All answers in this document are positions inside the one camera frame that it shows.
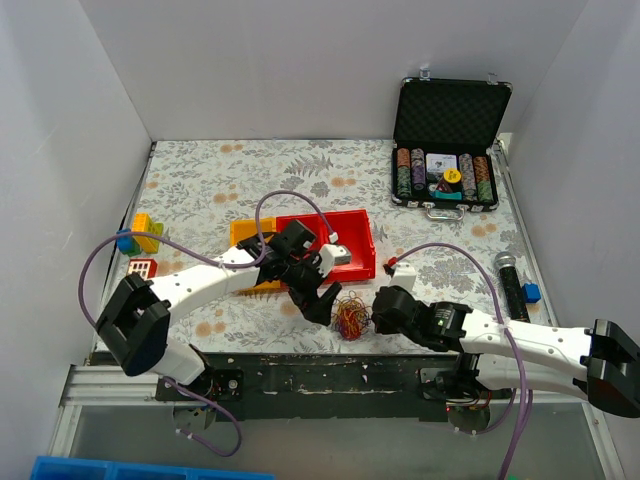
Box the small blue toy block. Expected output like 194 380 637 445
522 283 541 304

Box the yellow round dealer button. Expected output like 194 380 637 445
443 168 462 184

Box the yellow green toy block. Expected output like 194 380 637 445
131 213 164 254

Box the blue green toy block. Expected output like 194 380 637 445
116 228 141 257

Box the blue plastic tray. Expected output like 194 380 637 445
30 456 275 480

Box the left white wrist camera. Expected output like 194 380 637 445
318 244 352 277

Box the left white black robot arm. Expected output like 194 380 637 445
96 220 351 400

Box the red white toy block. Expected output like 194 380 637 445
127 258 158 279

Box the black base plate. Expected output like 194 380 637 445
154 351 516 422

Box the yellow plastic bin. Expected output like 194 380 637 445
230 217 277 246

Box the red double plastic bin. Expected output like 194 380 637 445
276 209 376 283

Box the aluminium frame rail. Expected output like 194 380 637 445
47 363 166 456

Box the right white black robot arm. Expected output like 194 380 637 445
372 286 639 418

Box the black microphone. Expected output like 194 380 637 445
494 251 530 323

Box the colourful wire ball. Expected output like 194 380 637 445
330 290 371 341

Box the white card deck box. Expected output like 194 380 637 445
426 153 457 175

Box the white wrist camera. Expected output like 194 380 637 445
318 244 352 277
389 262 417 292

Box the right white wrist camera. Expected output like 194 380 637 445
389 262 417 292

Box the black poker chip case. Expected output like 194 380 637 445
391 77 512 221

